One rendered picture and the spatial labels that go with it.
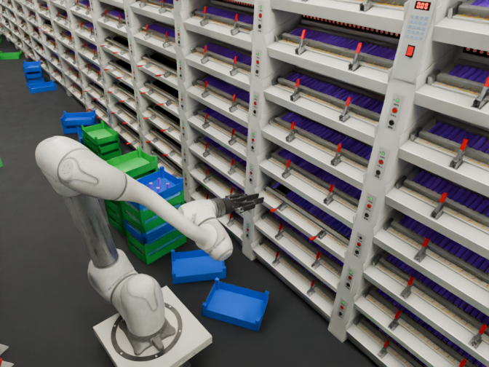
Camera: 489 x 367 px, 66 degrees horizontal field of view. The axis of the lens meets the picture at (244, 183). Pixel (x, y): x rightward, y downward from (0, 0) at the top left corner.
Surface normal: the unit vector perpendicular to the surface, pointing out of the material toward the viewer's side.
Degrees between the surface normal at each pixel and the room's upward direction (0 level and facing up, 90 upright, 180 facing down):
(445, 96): 21
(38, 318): 0
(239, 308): 0
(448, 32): 111
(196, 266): 0
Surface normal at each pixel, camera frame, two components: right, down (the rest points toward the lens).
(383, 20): -0.75, 0.58
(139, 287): 0.12, -0.80
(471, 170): -0.24, -0.69
